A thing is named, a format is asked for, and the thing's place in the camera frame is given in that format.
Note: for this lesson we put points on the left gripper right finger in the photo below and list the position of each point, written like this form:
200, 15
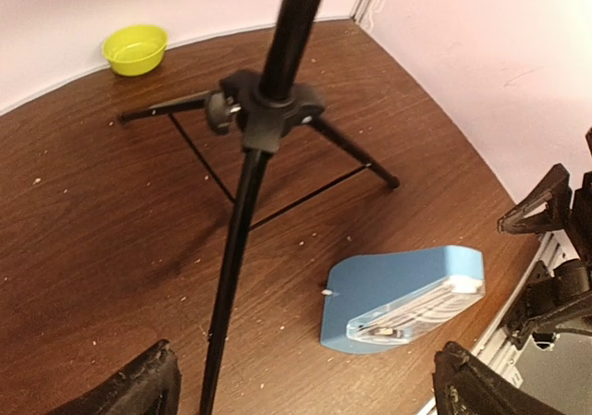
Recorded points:
463, 384

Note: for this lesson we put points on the black music stand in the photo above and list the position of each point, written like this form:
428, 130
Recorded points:
267, 106

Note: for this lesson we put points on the green plastic bowl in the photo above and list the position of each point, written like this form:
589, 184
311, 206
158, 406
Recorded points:
135, 50

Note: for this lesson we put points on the blue metronome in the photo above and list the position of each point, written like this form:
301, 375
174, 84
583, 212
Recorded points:
377, 302

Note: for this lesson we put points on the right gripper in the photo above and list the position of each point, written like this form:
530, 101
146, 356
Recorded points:
546, 208

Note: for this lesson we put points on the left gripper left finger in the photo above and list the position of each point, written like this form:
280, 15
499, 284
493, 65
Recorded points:
148, 384

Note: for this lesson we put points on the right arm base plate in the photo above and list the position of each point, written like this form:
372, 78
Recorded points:
551, 303

